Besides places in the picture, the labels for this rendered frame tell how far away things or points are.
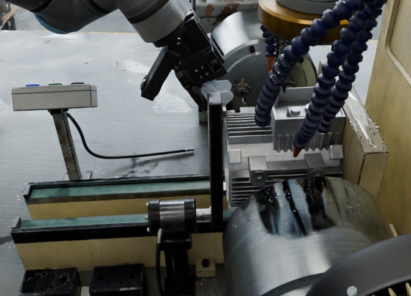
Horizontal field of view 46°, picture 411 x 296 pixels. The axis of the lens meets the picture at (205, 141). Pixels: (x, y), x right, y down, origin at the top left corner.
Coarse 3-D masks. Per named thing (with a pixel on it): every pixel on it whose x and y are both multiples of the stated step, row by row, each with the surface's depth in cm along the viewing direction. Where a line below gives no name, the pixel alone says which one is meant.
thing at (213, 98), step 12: (216, 96) 69; (216, 108) 68; (216, 120) 69; (216, 132) 71; (216, 144) 72; (216, 156) 73; (216, 168) 75; (216, 180) 76; (216, 192) 78; (216, 204) 80; (216, 216) 81
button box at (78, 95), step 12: (72, 84) 105; (84, 84) 105; (12, 96) 105; (24, 96) 105; (36, 96) 105; (48, 96) 105; (60, 96) 105; (72, 96) 105; (84, 96) 105; (96, 96) 111; (24, 108) 105; (36, 108) 105; (48, 108) 105; (60, 108) 105; (72, 108) 112
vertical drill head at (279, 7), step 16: (272, 0) 74; (288, 0) 71; (304, 0) 69; (320, 0) 69; (336, 0) 69; (272, 16) 71; (288, 16) 70; (304, 16) 69; (320, 16) 69; (272, 32) 73; (288, 32) 70; (336, 32) 69
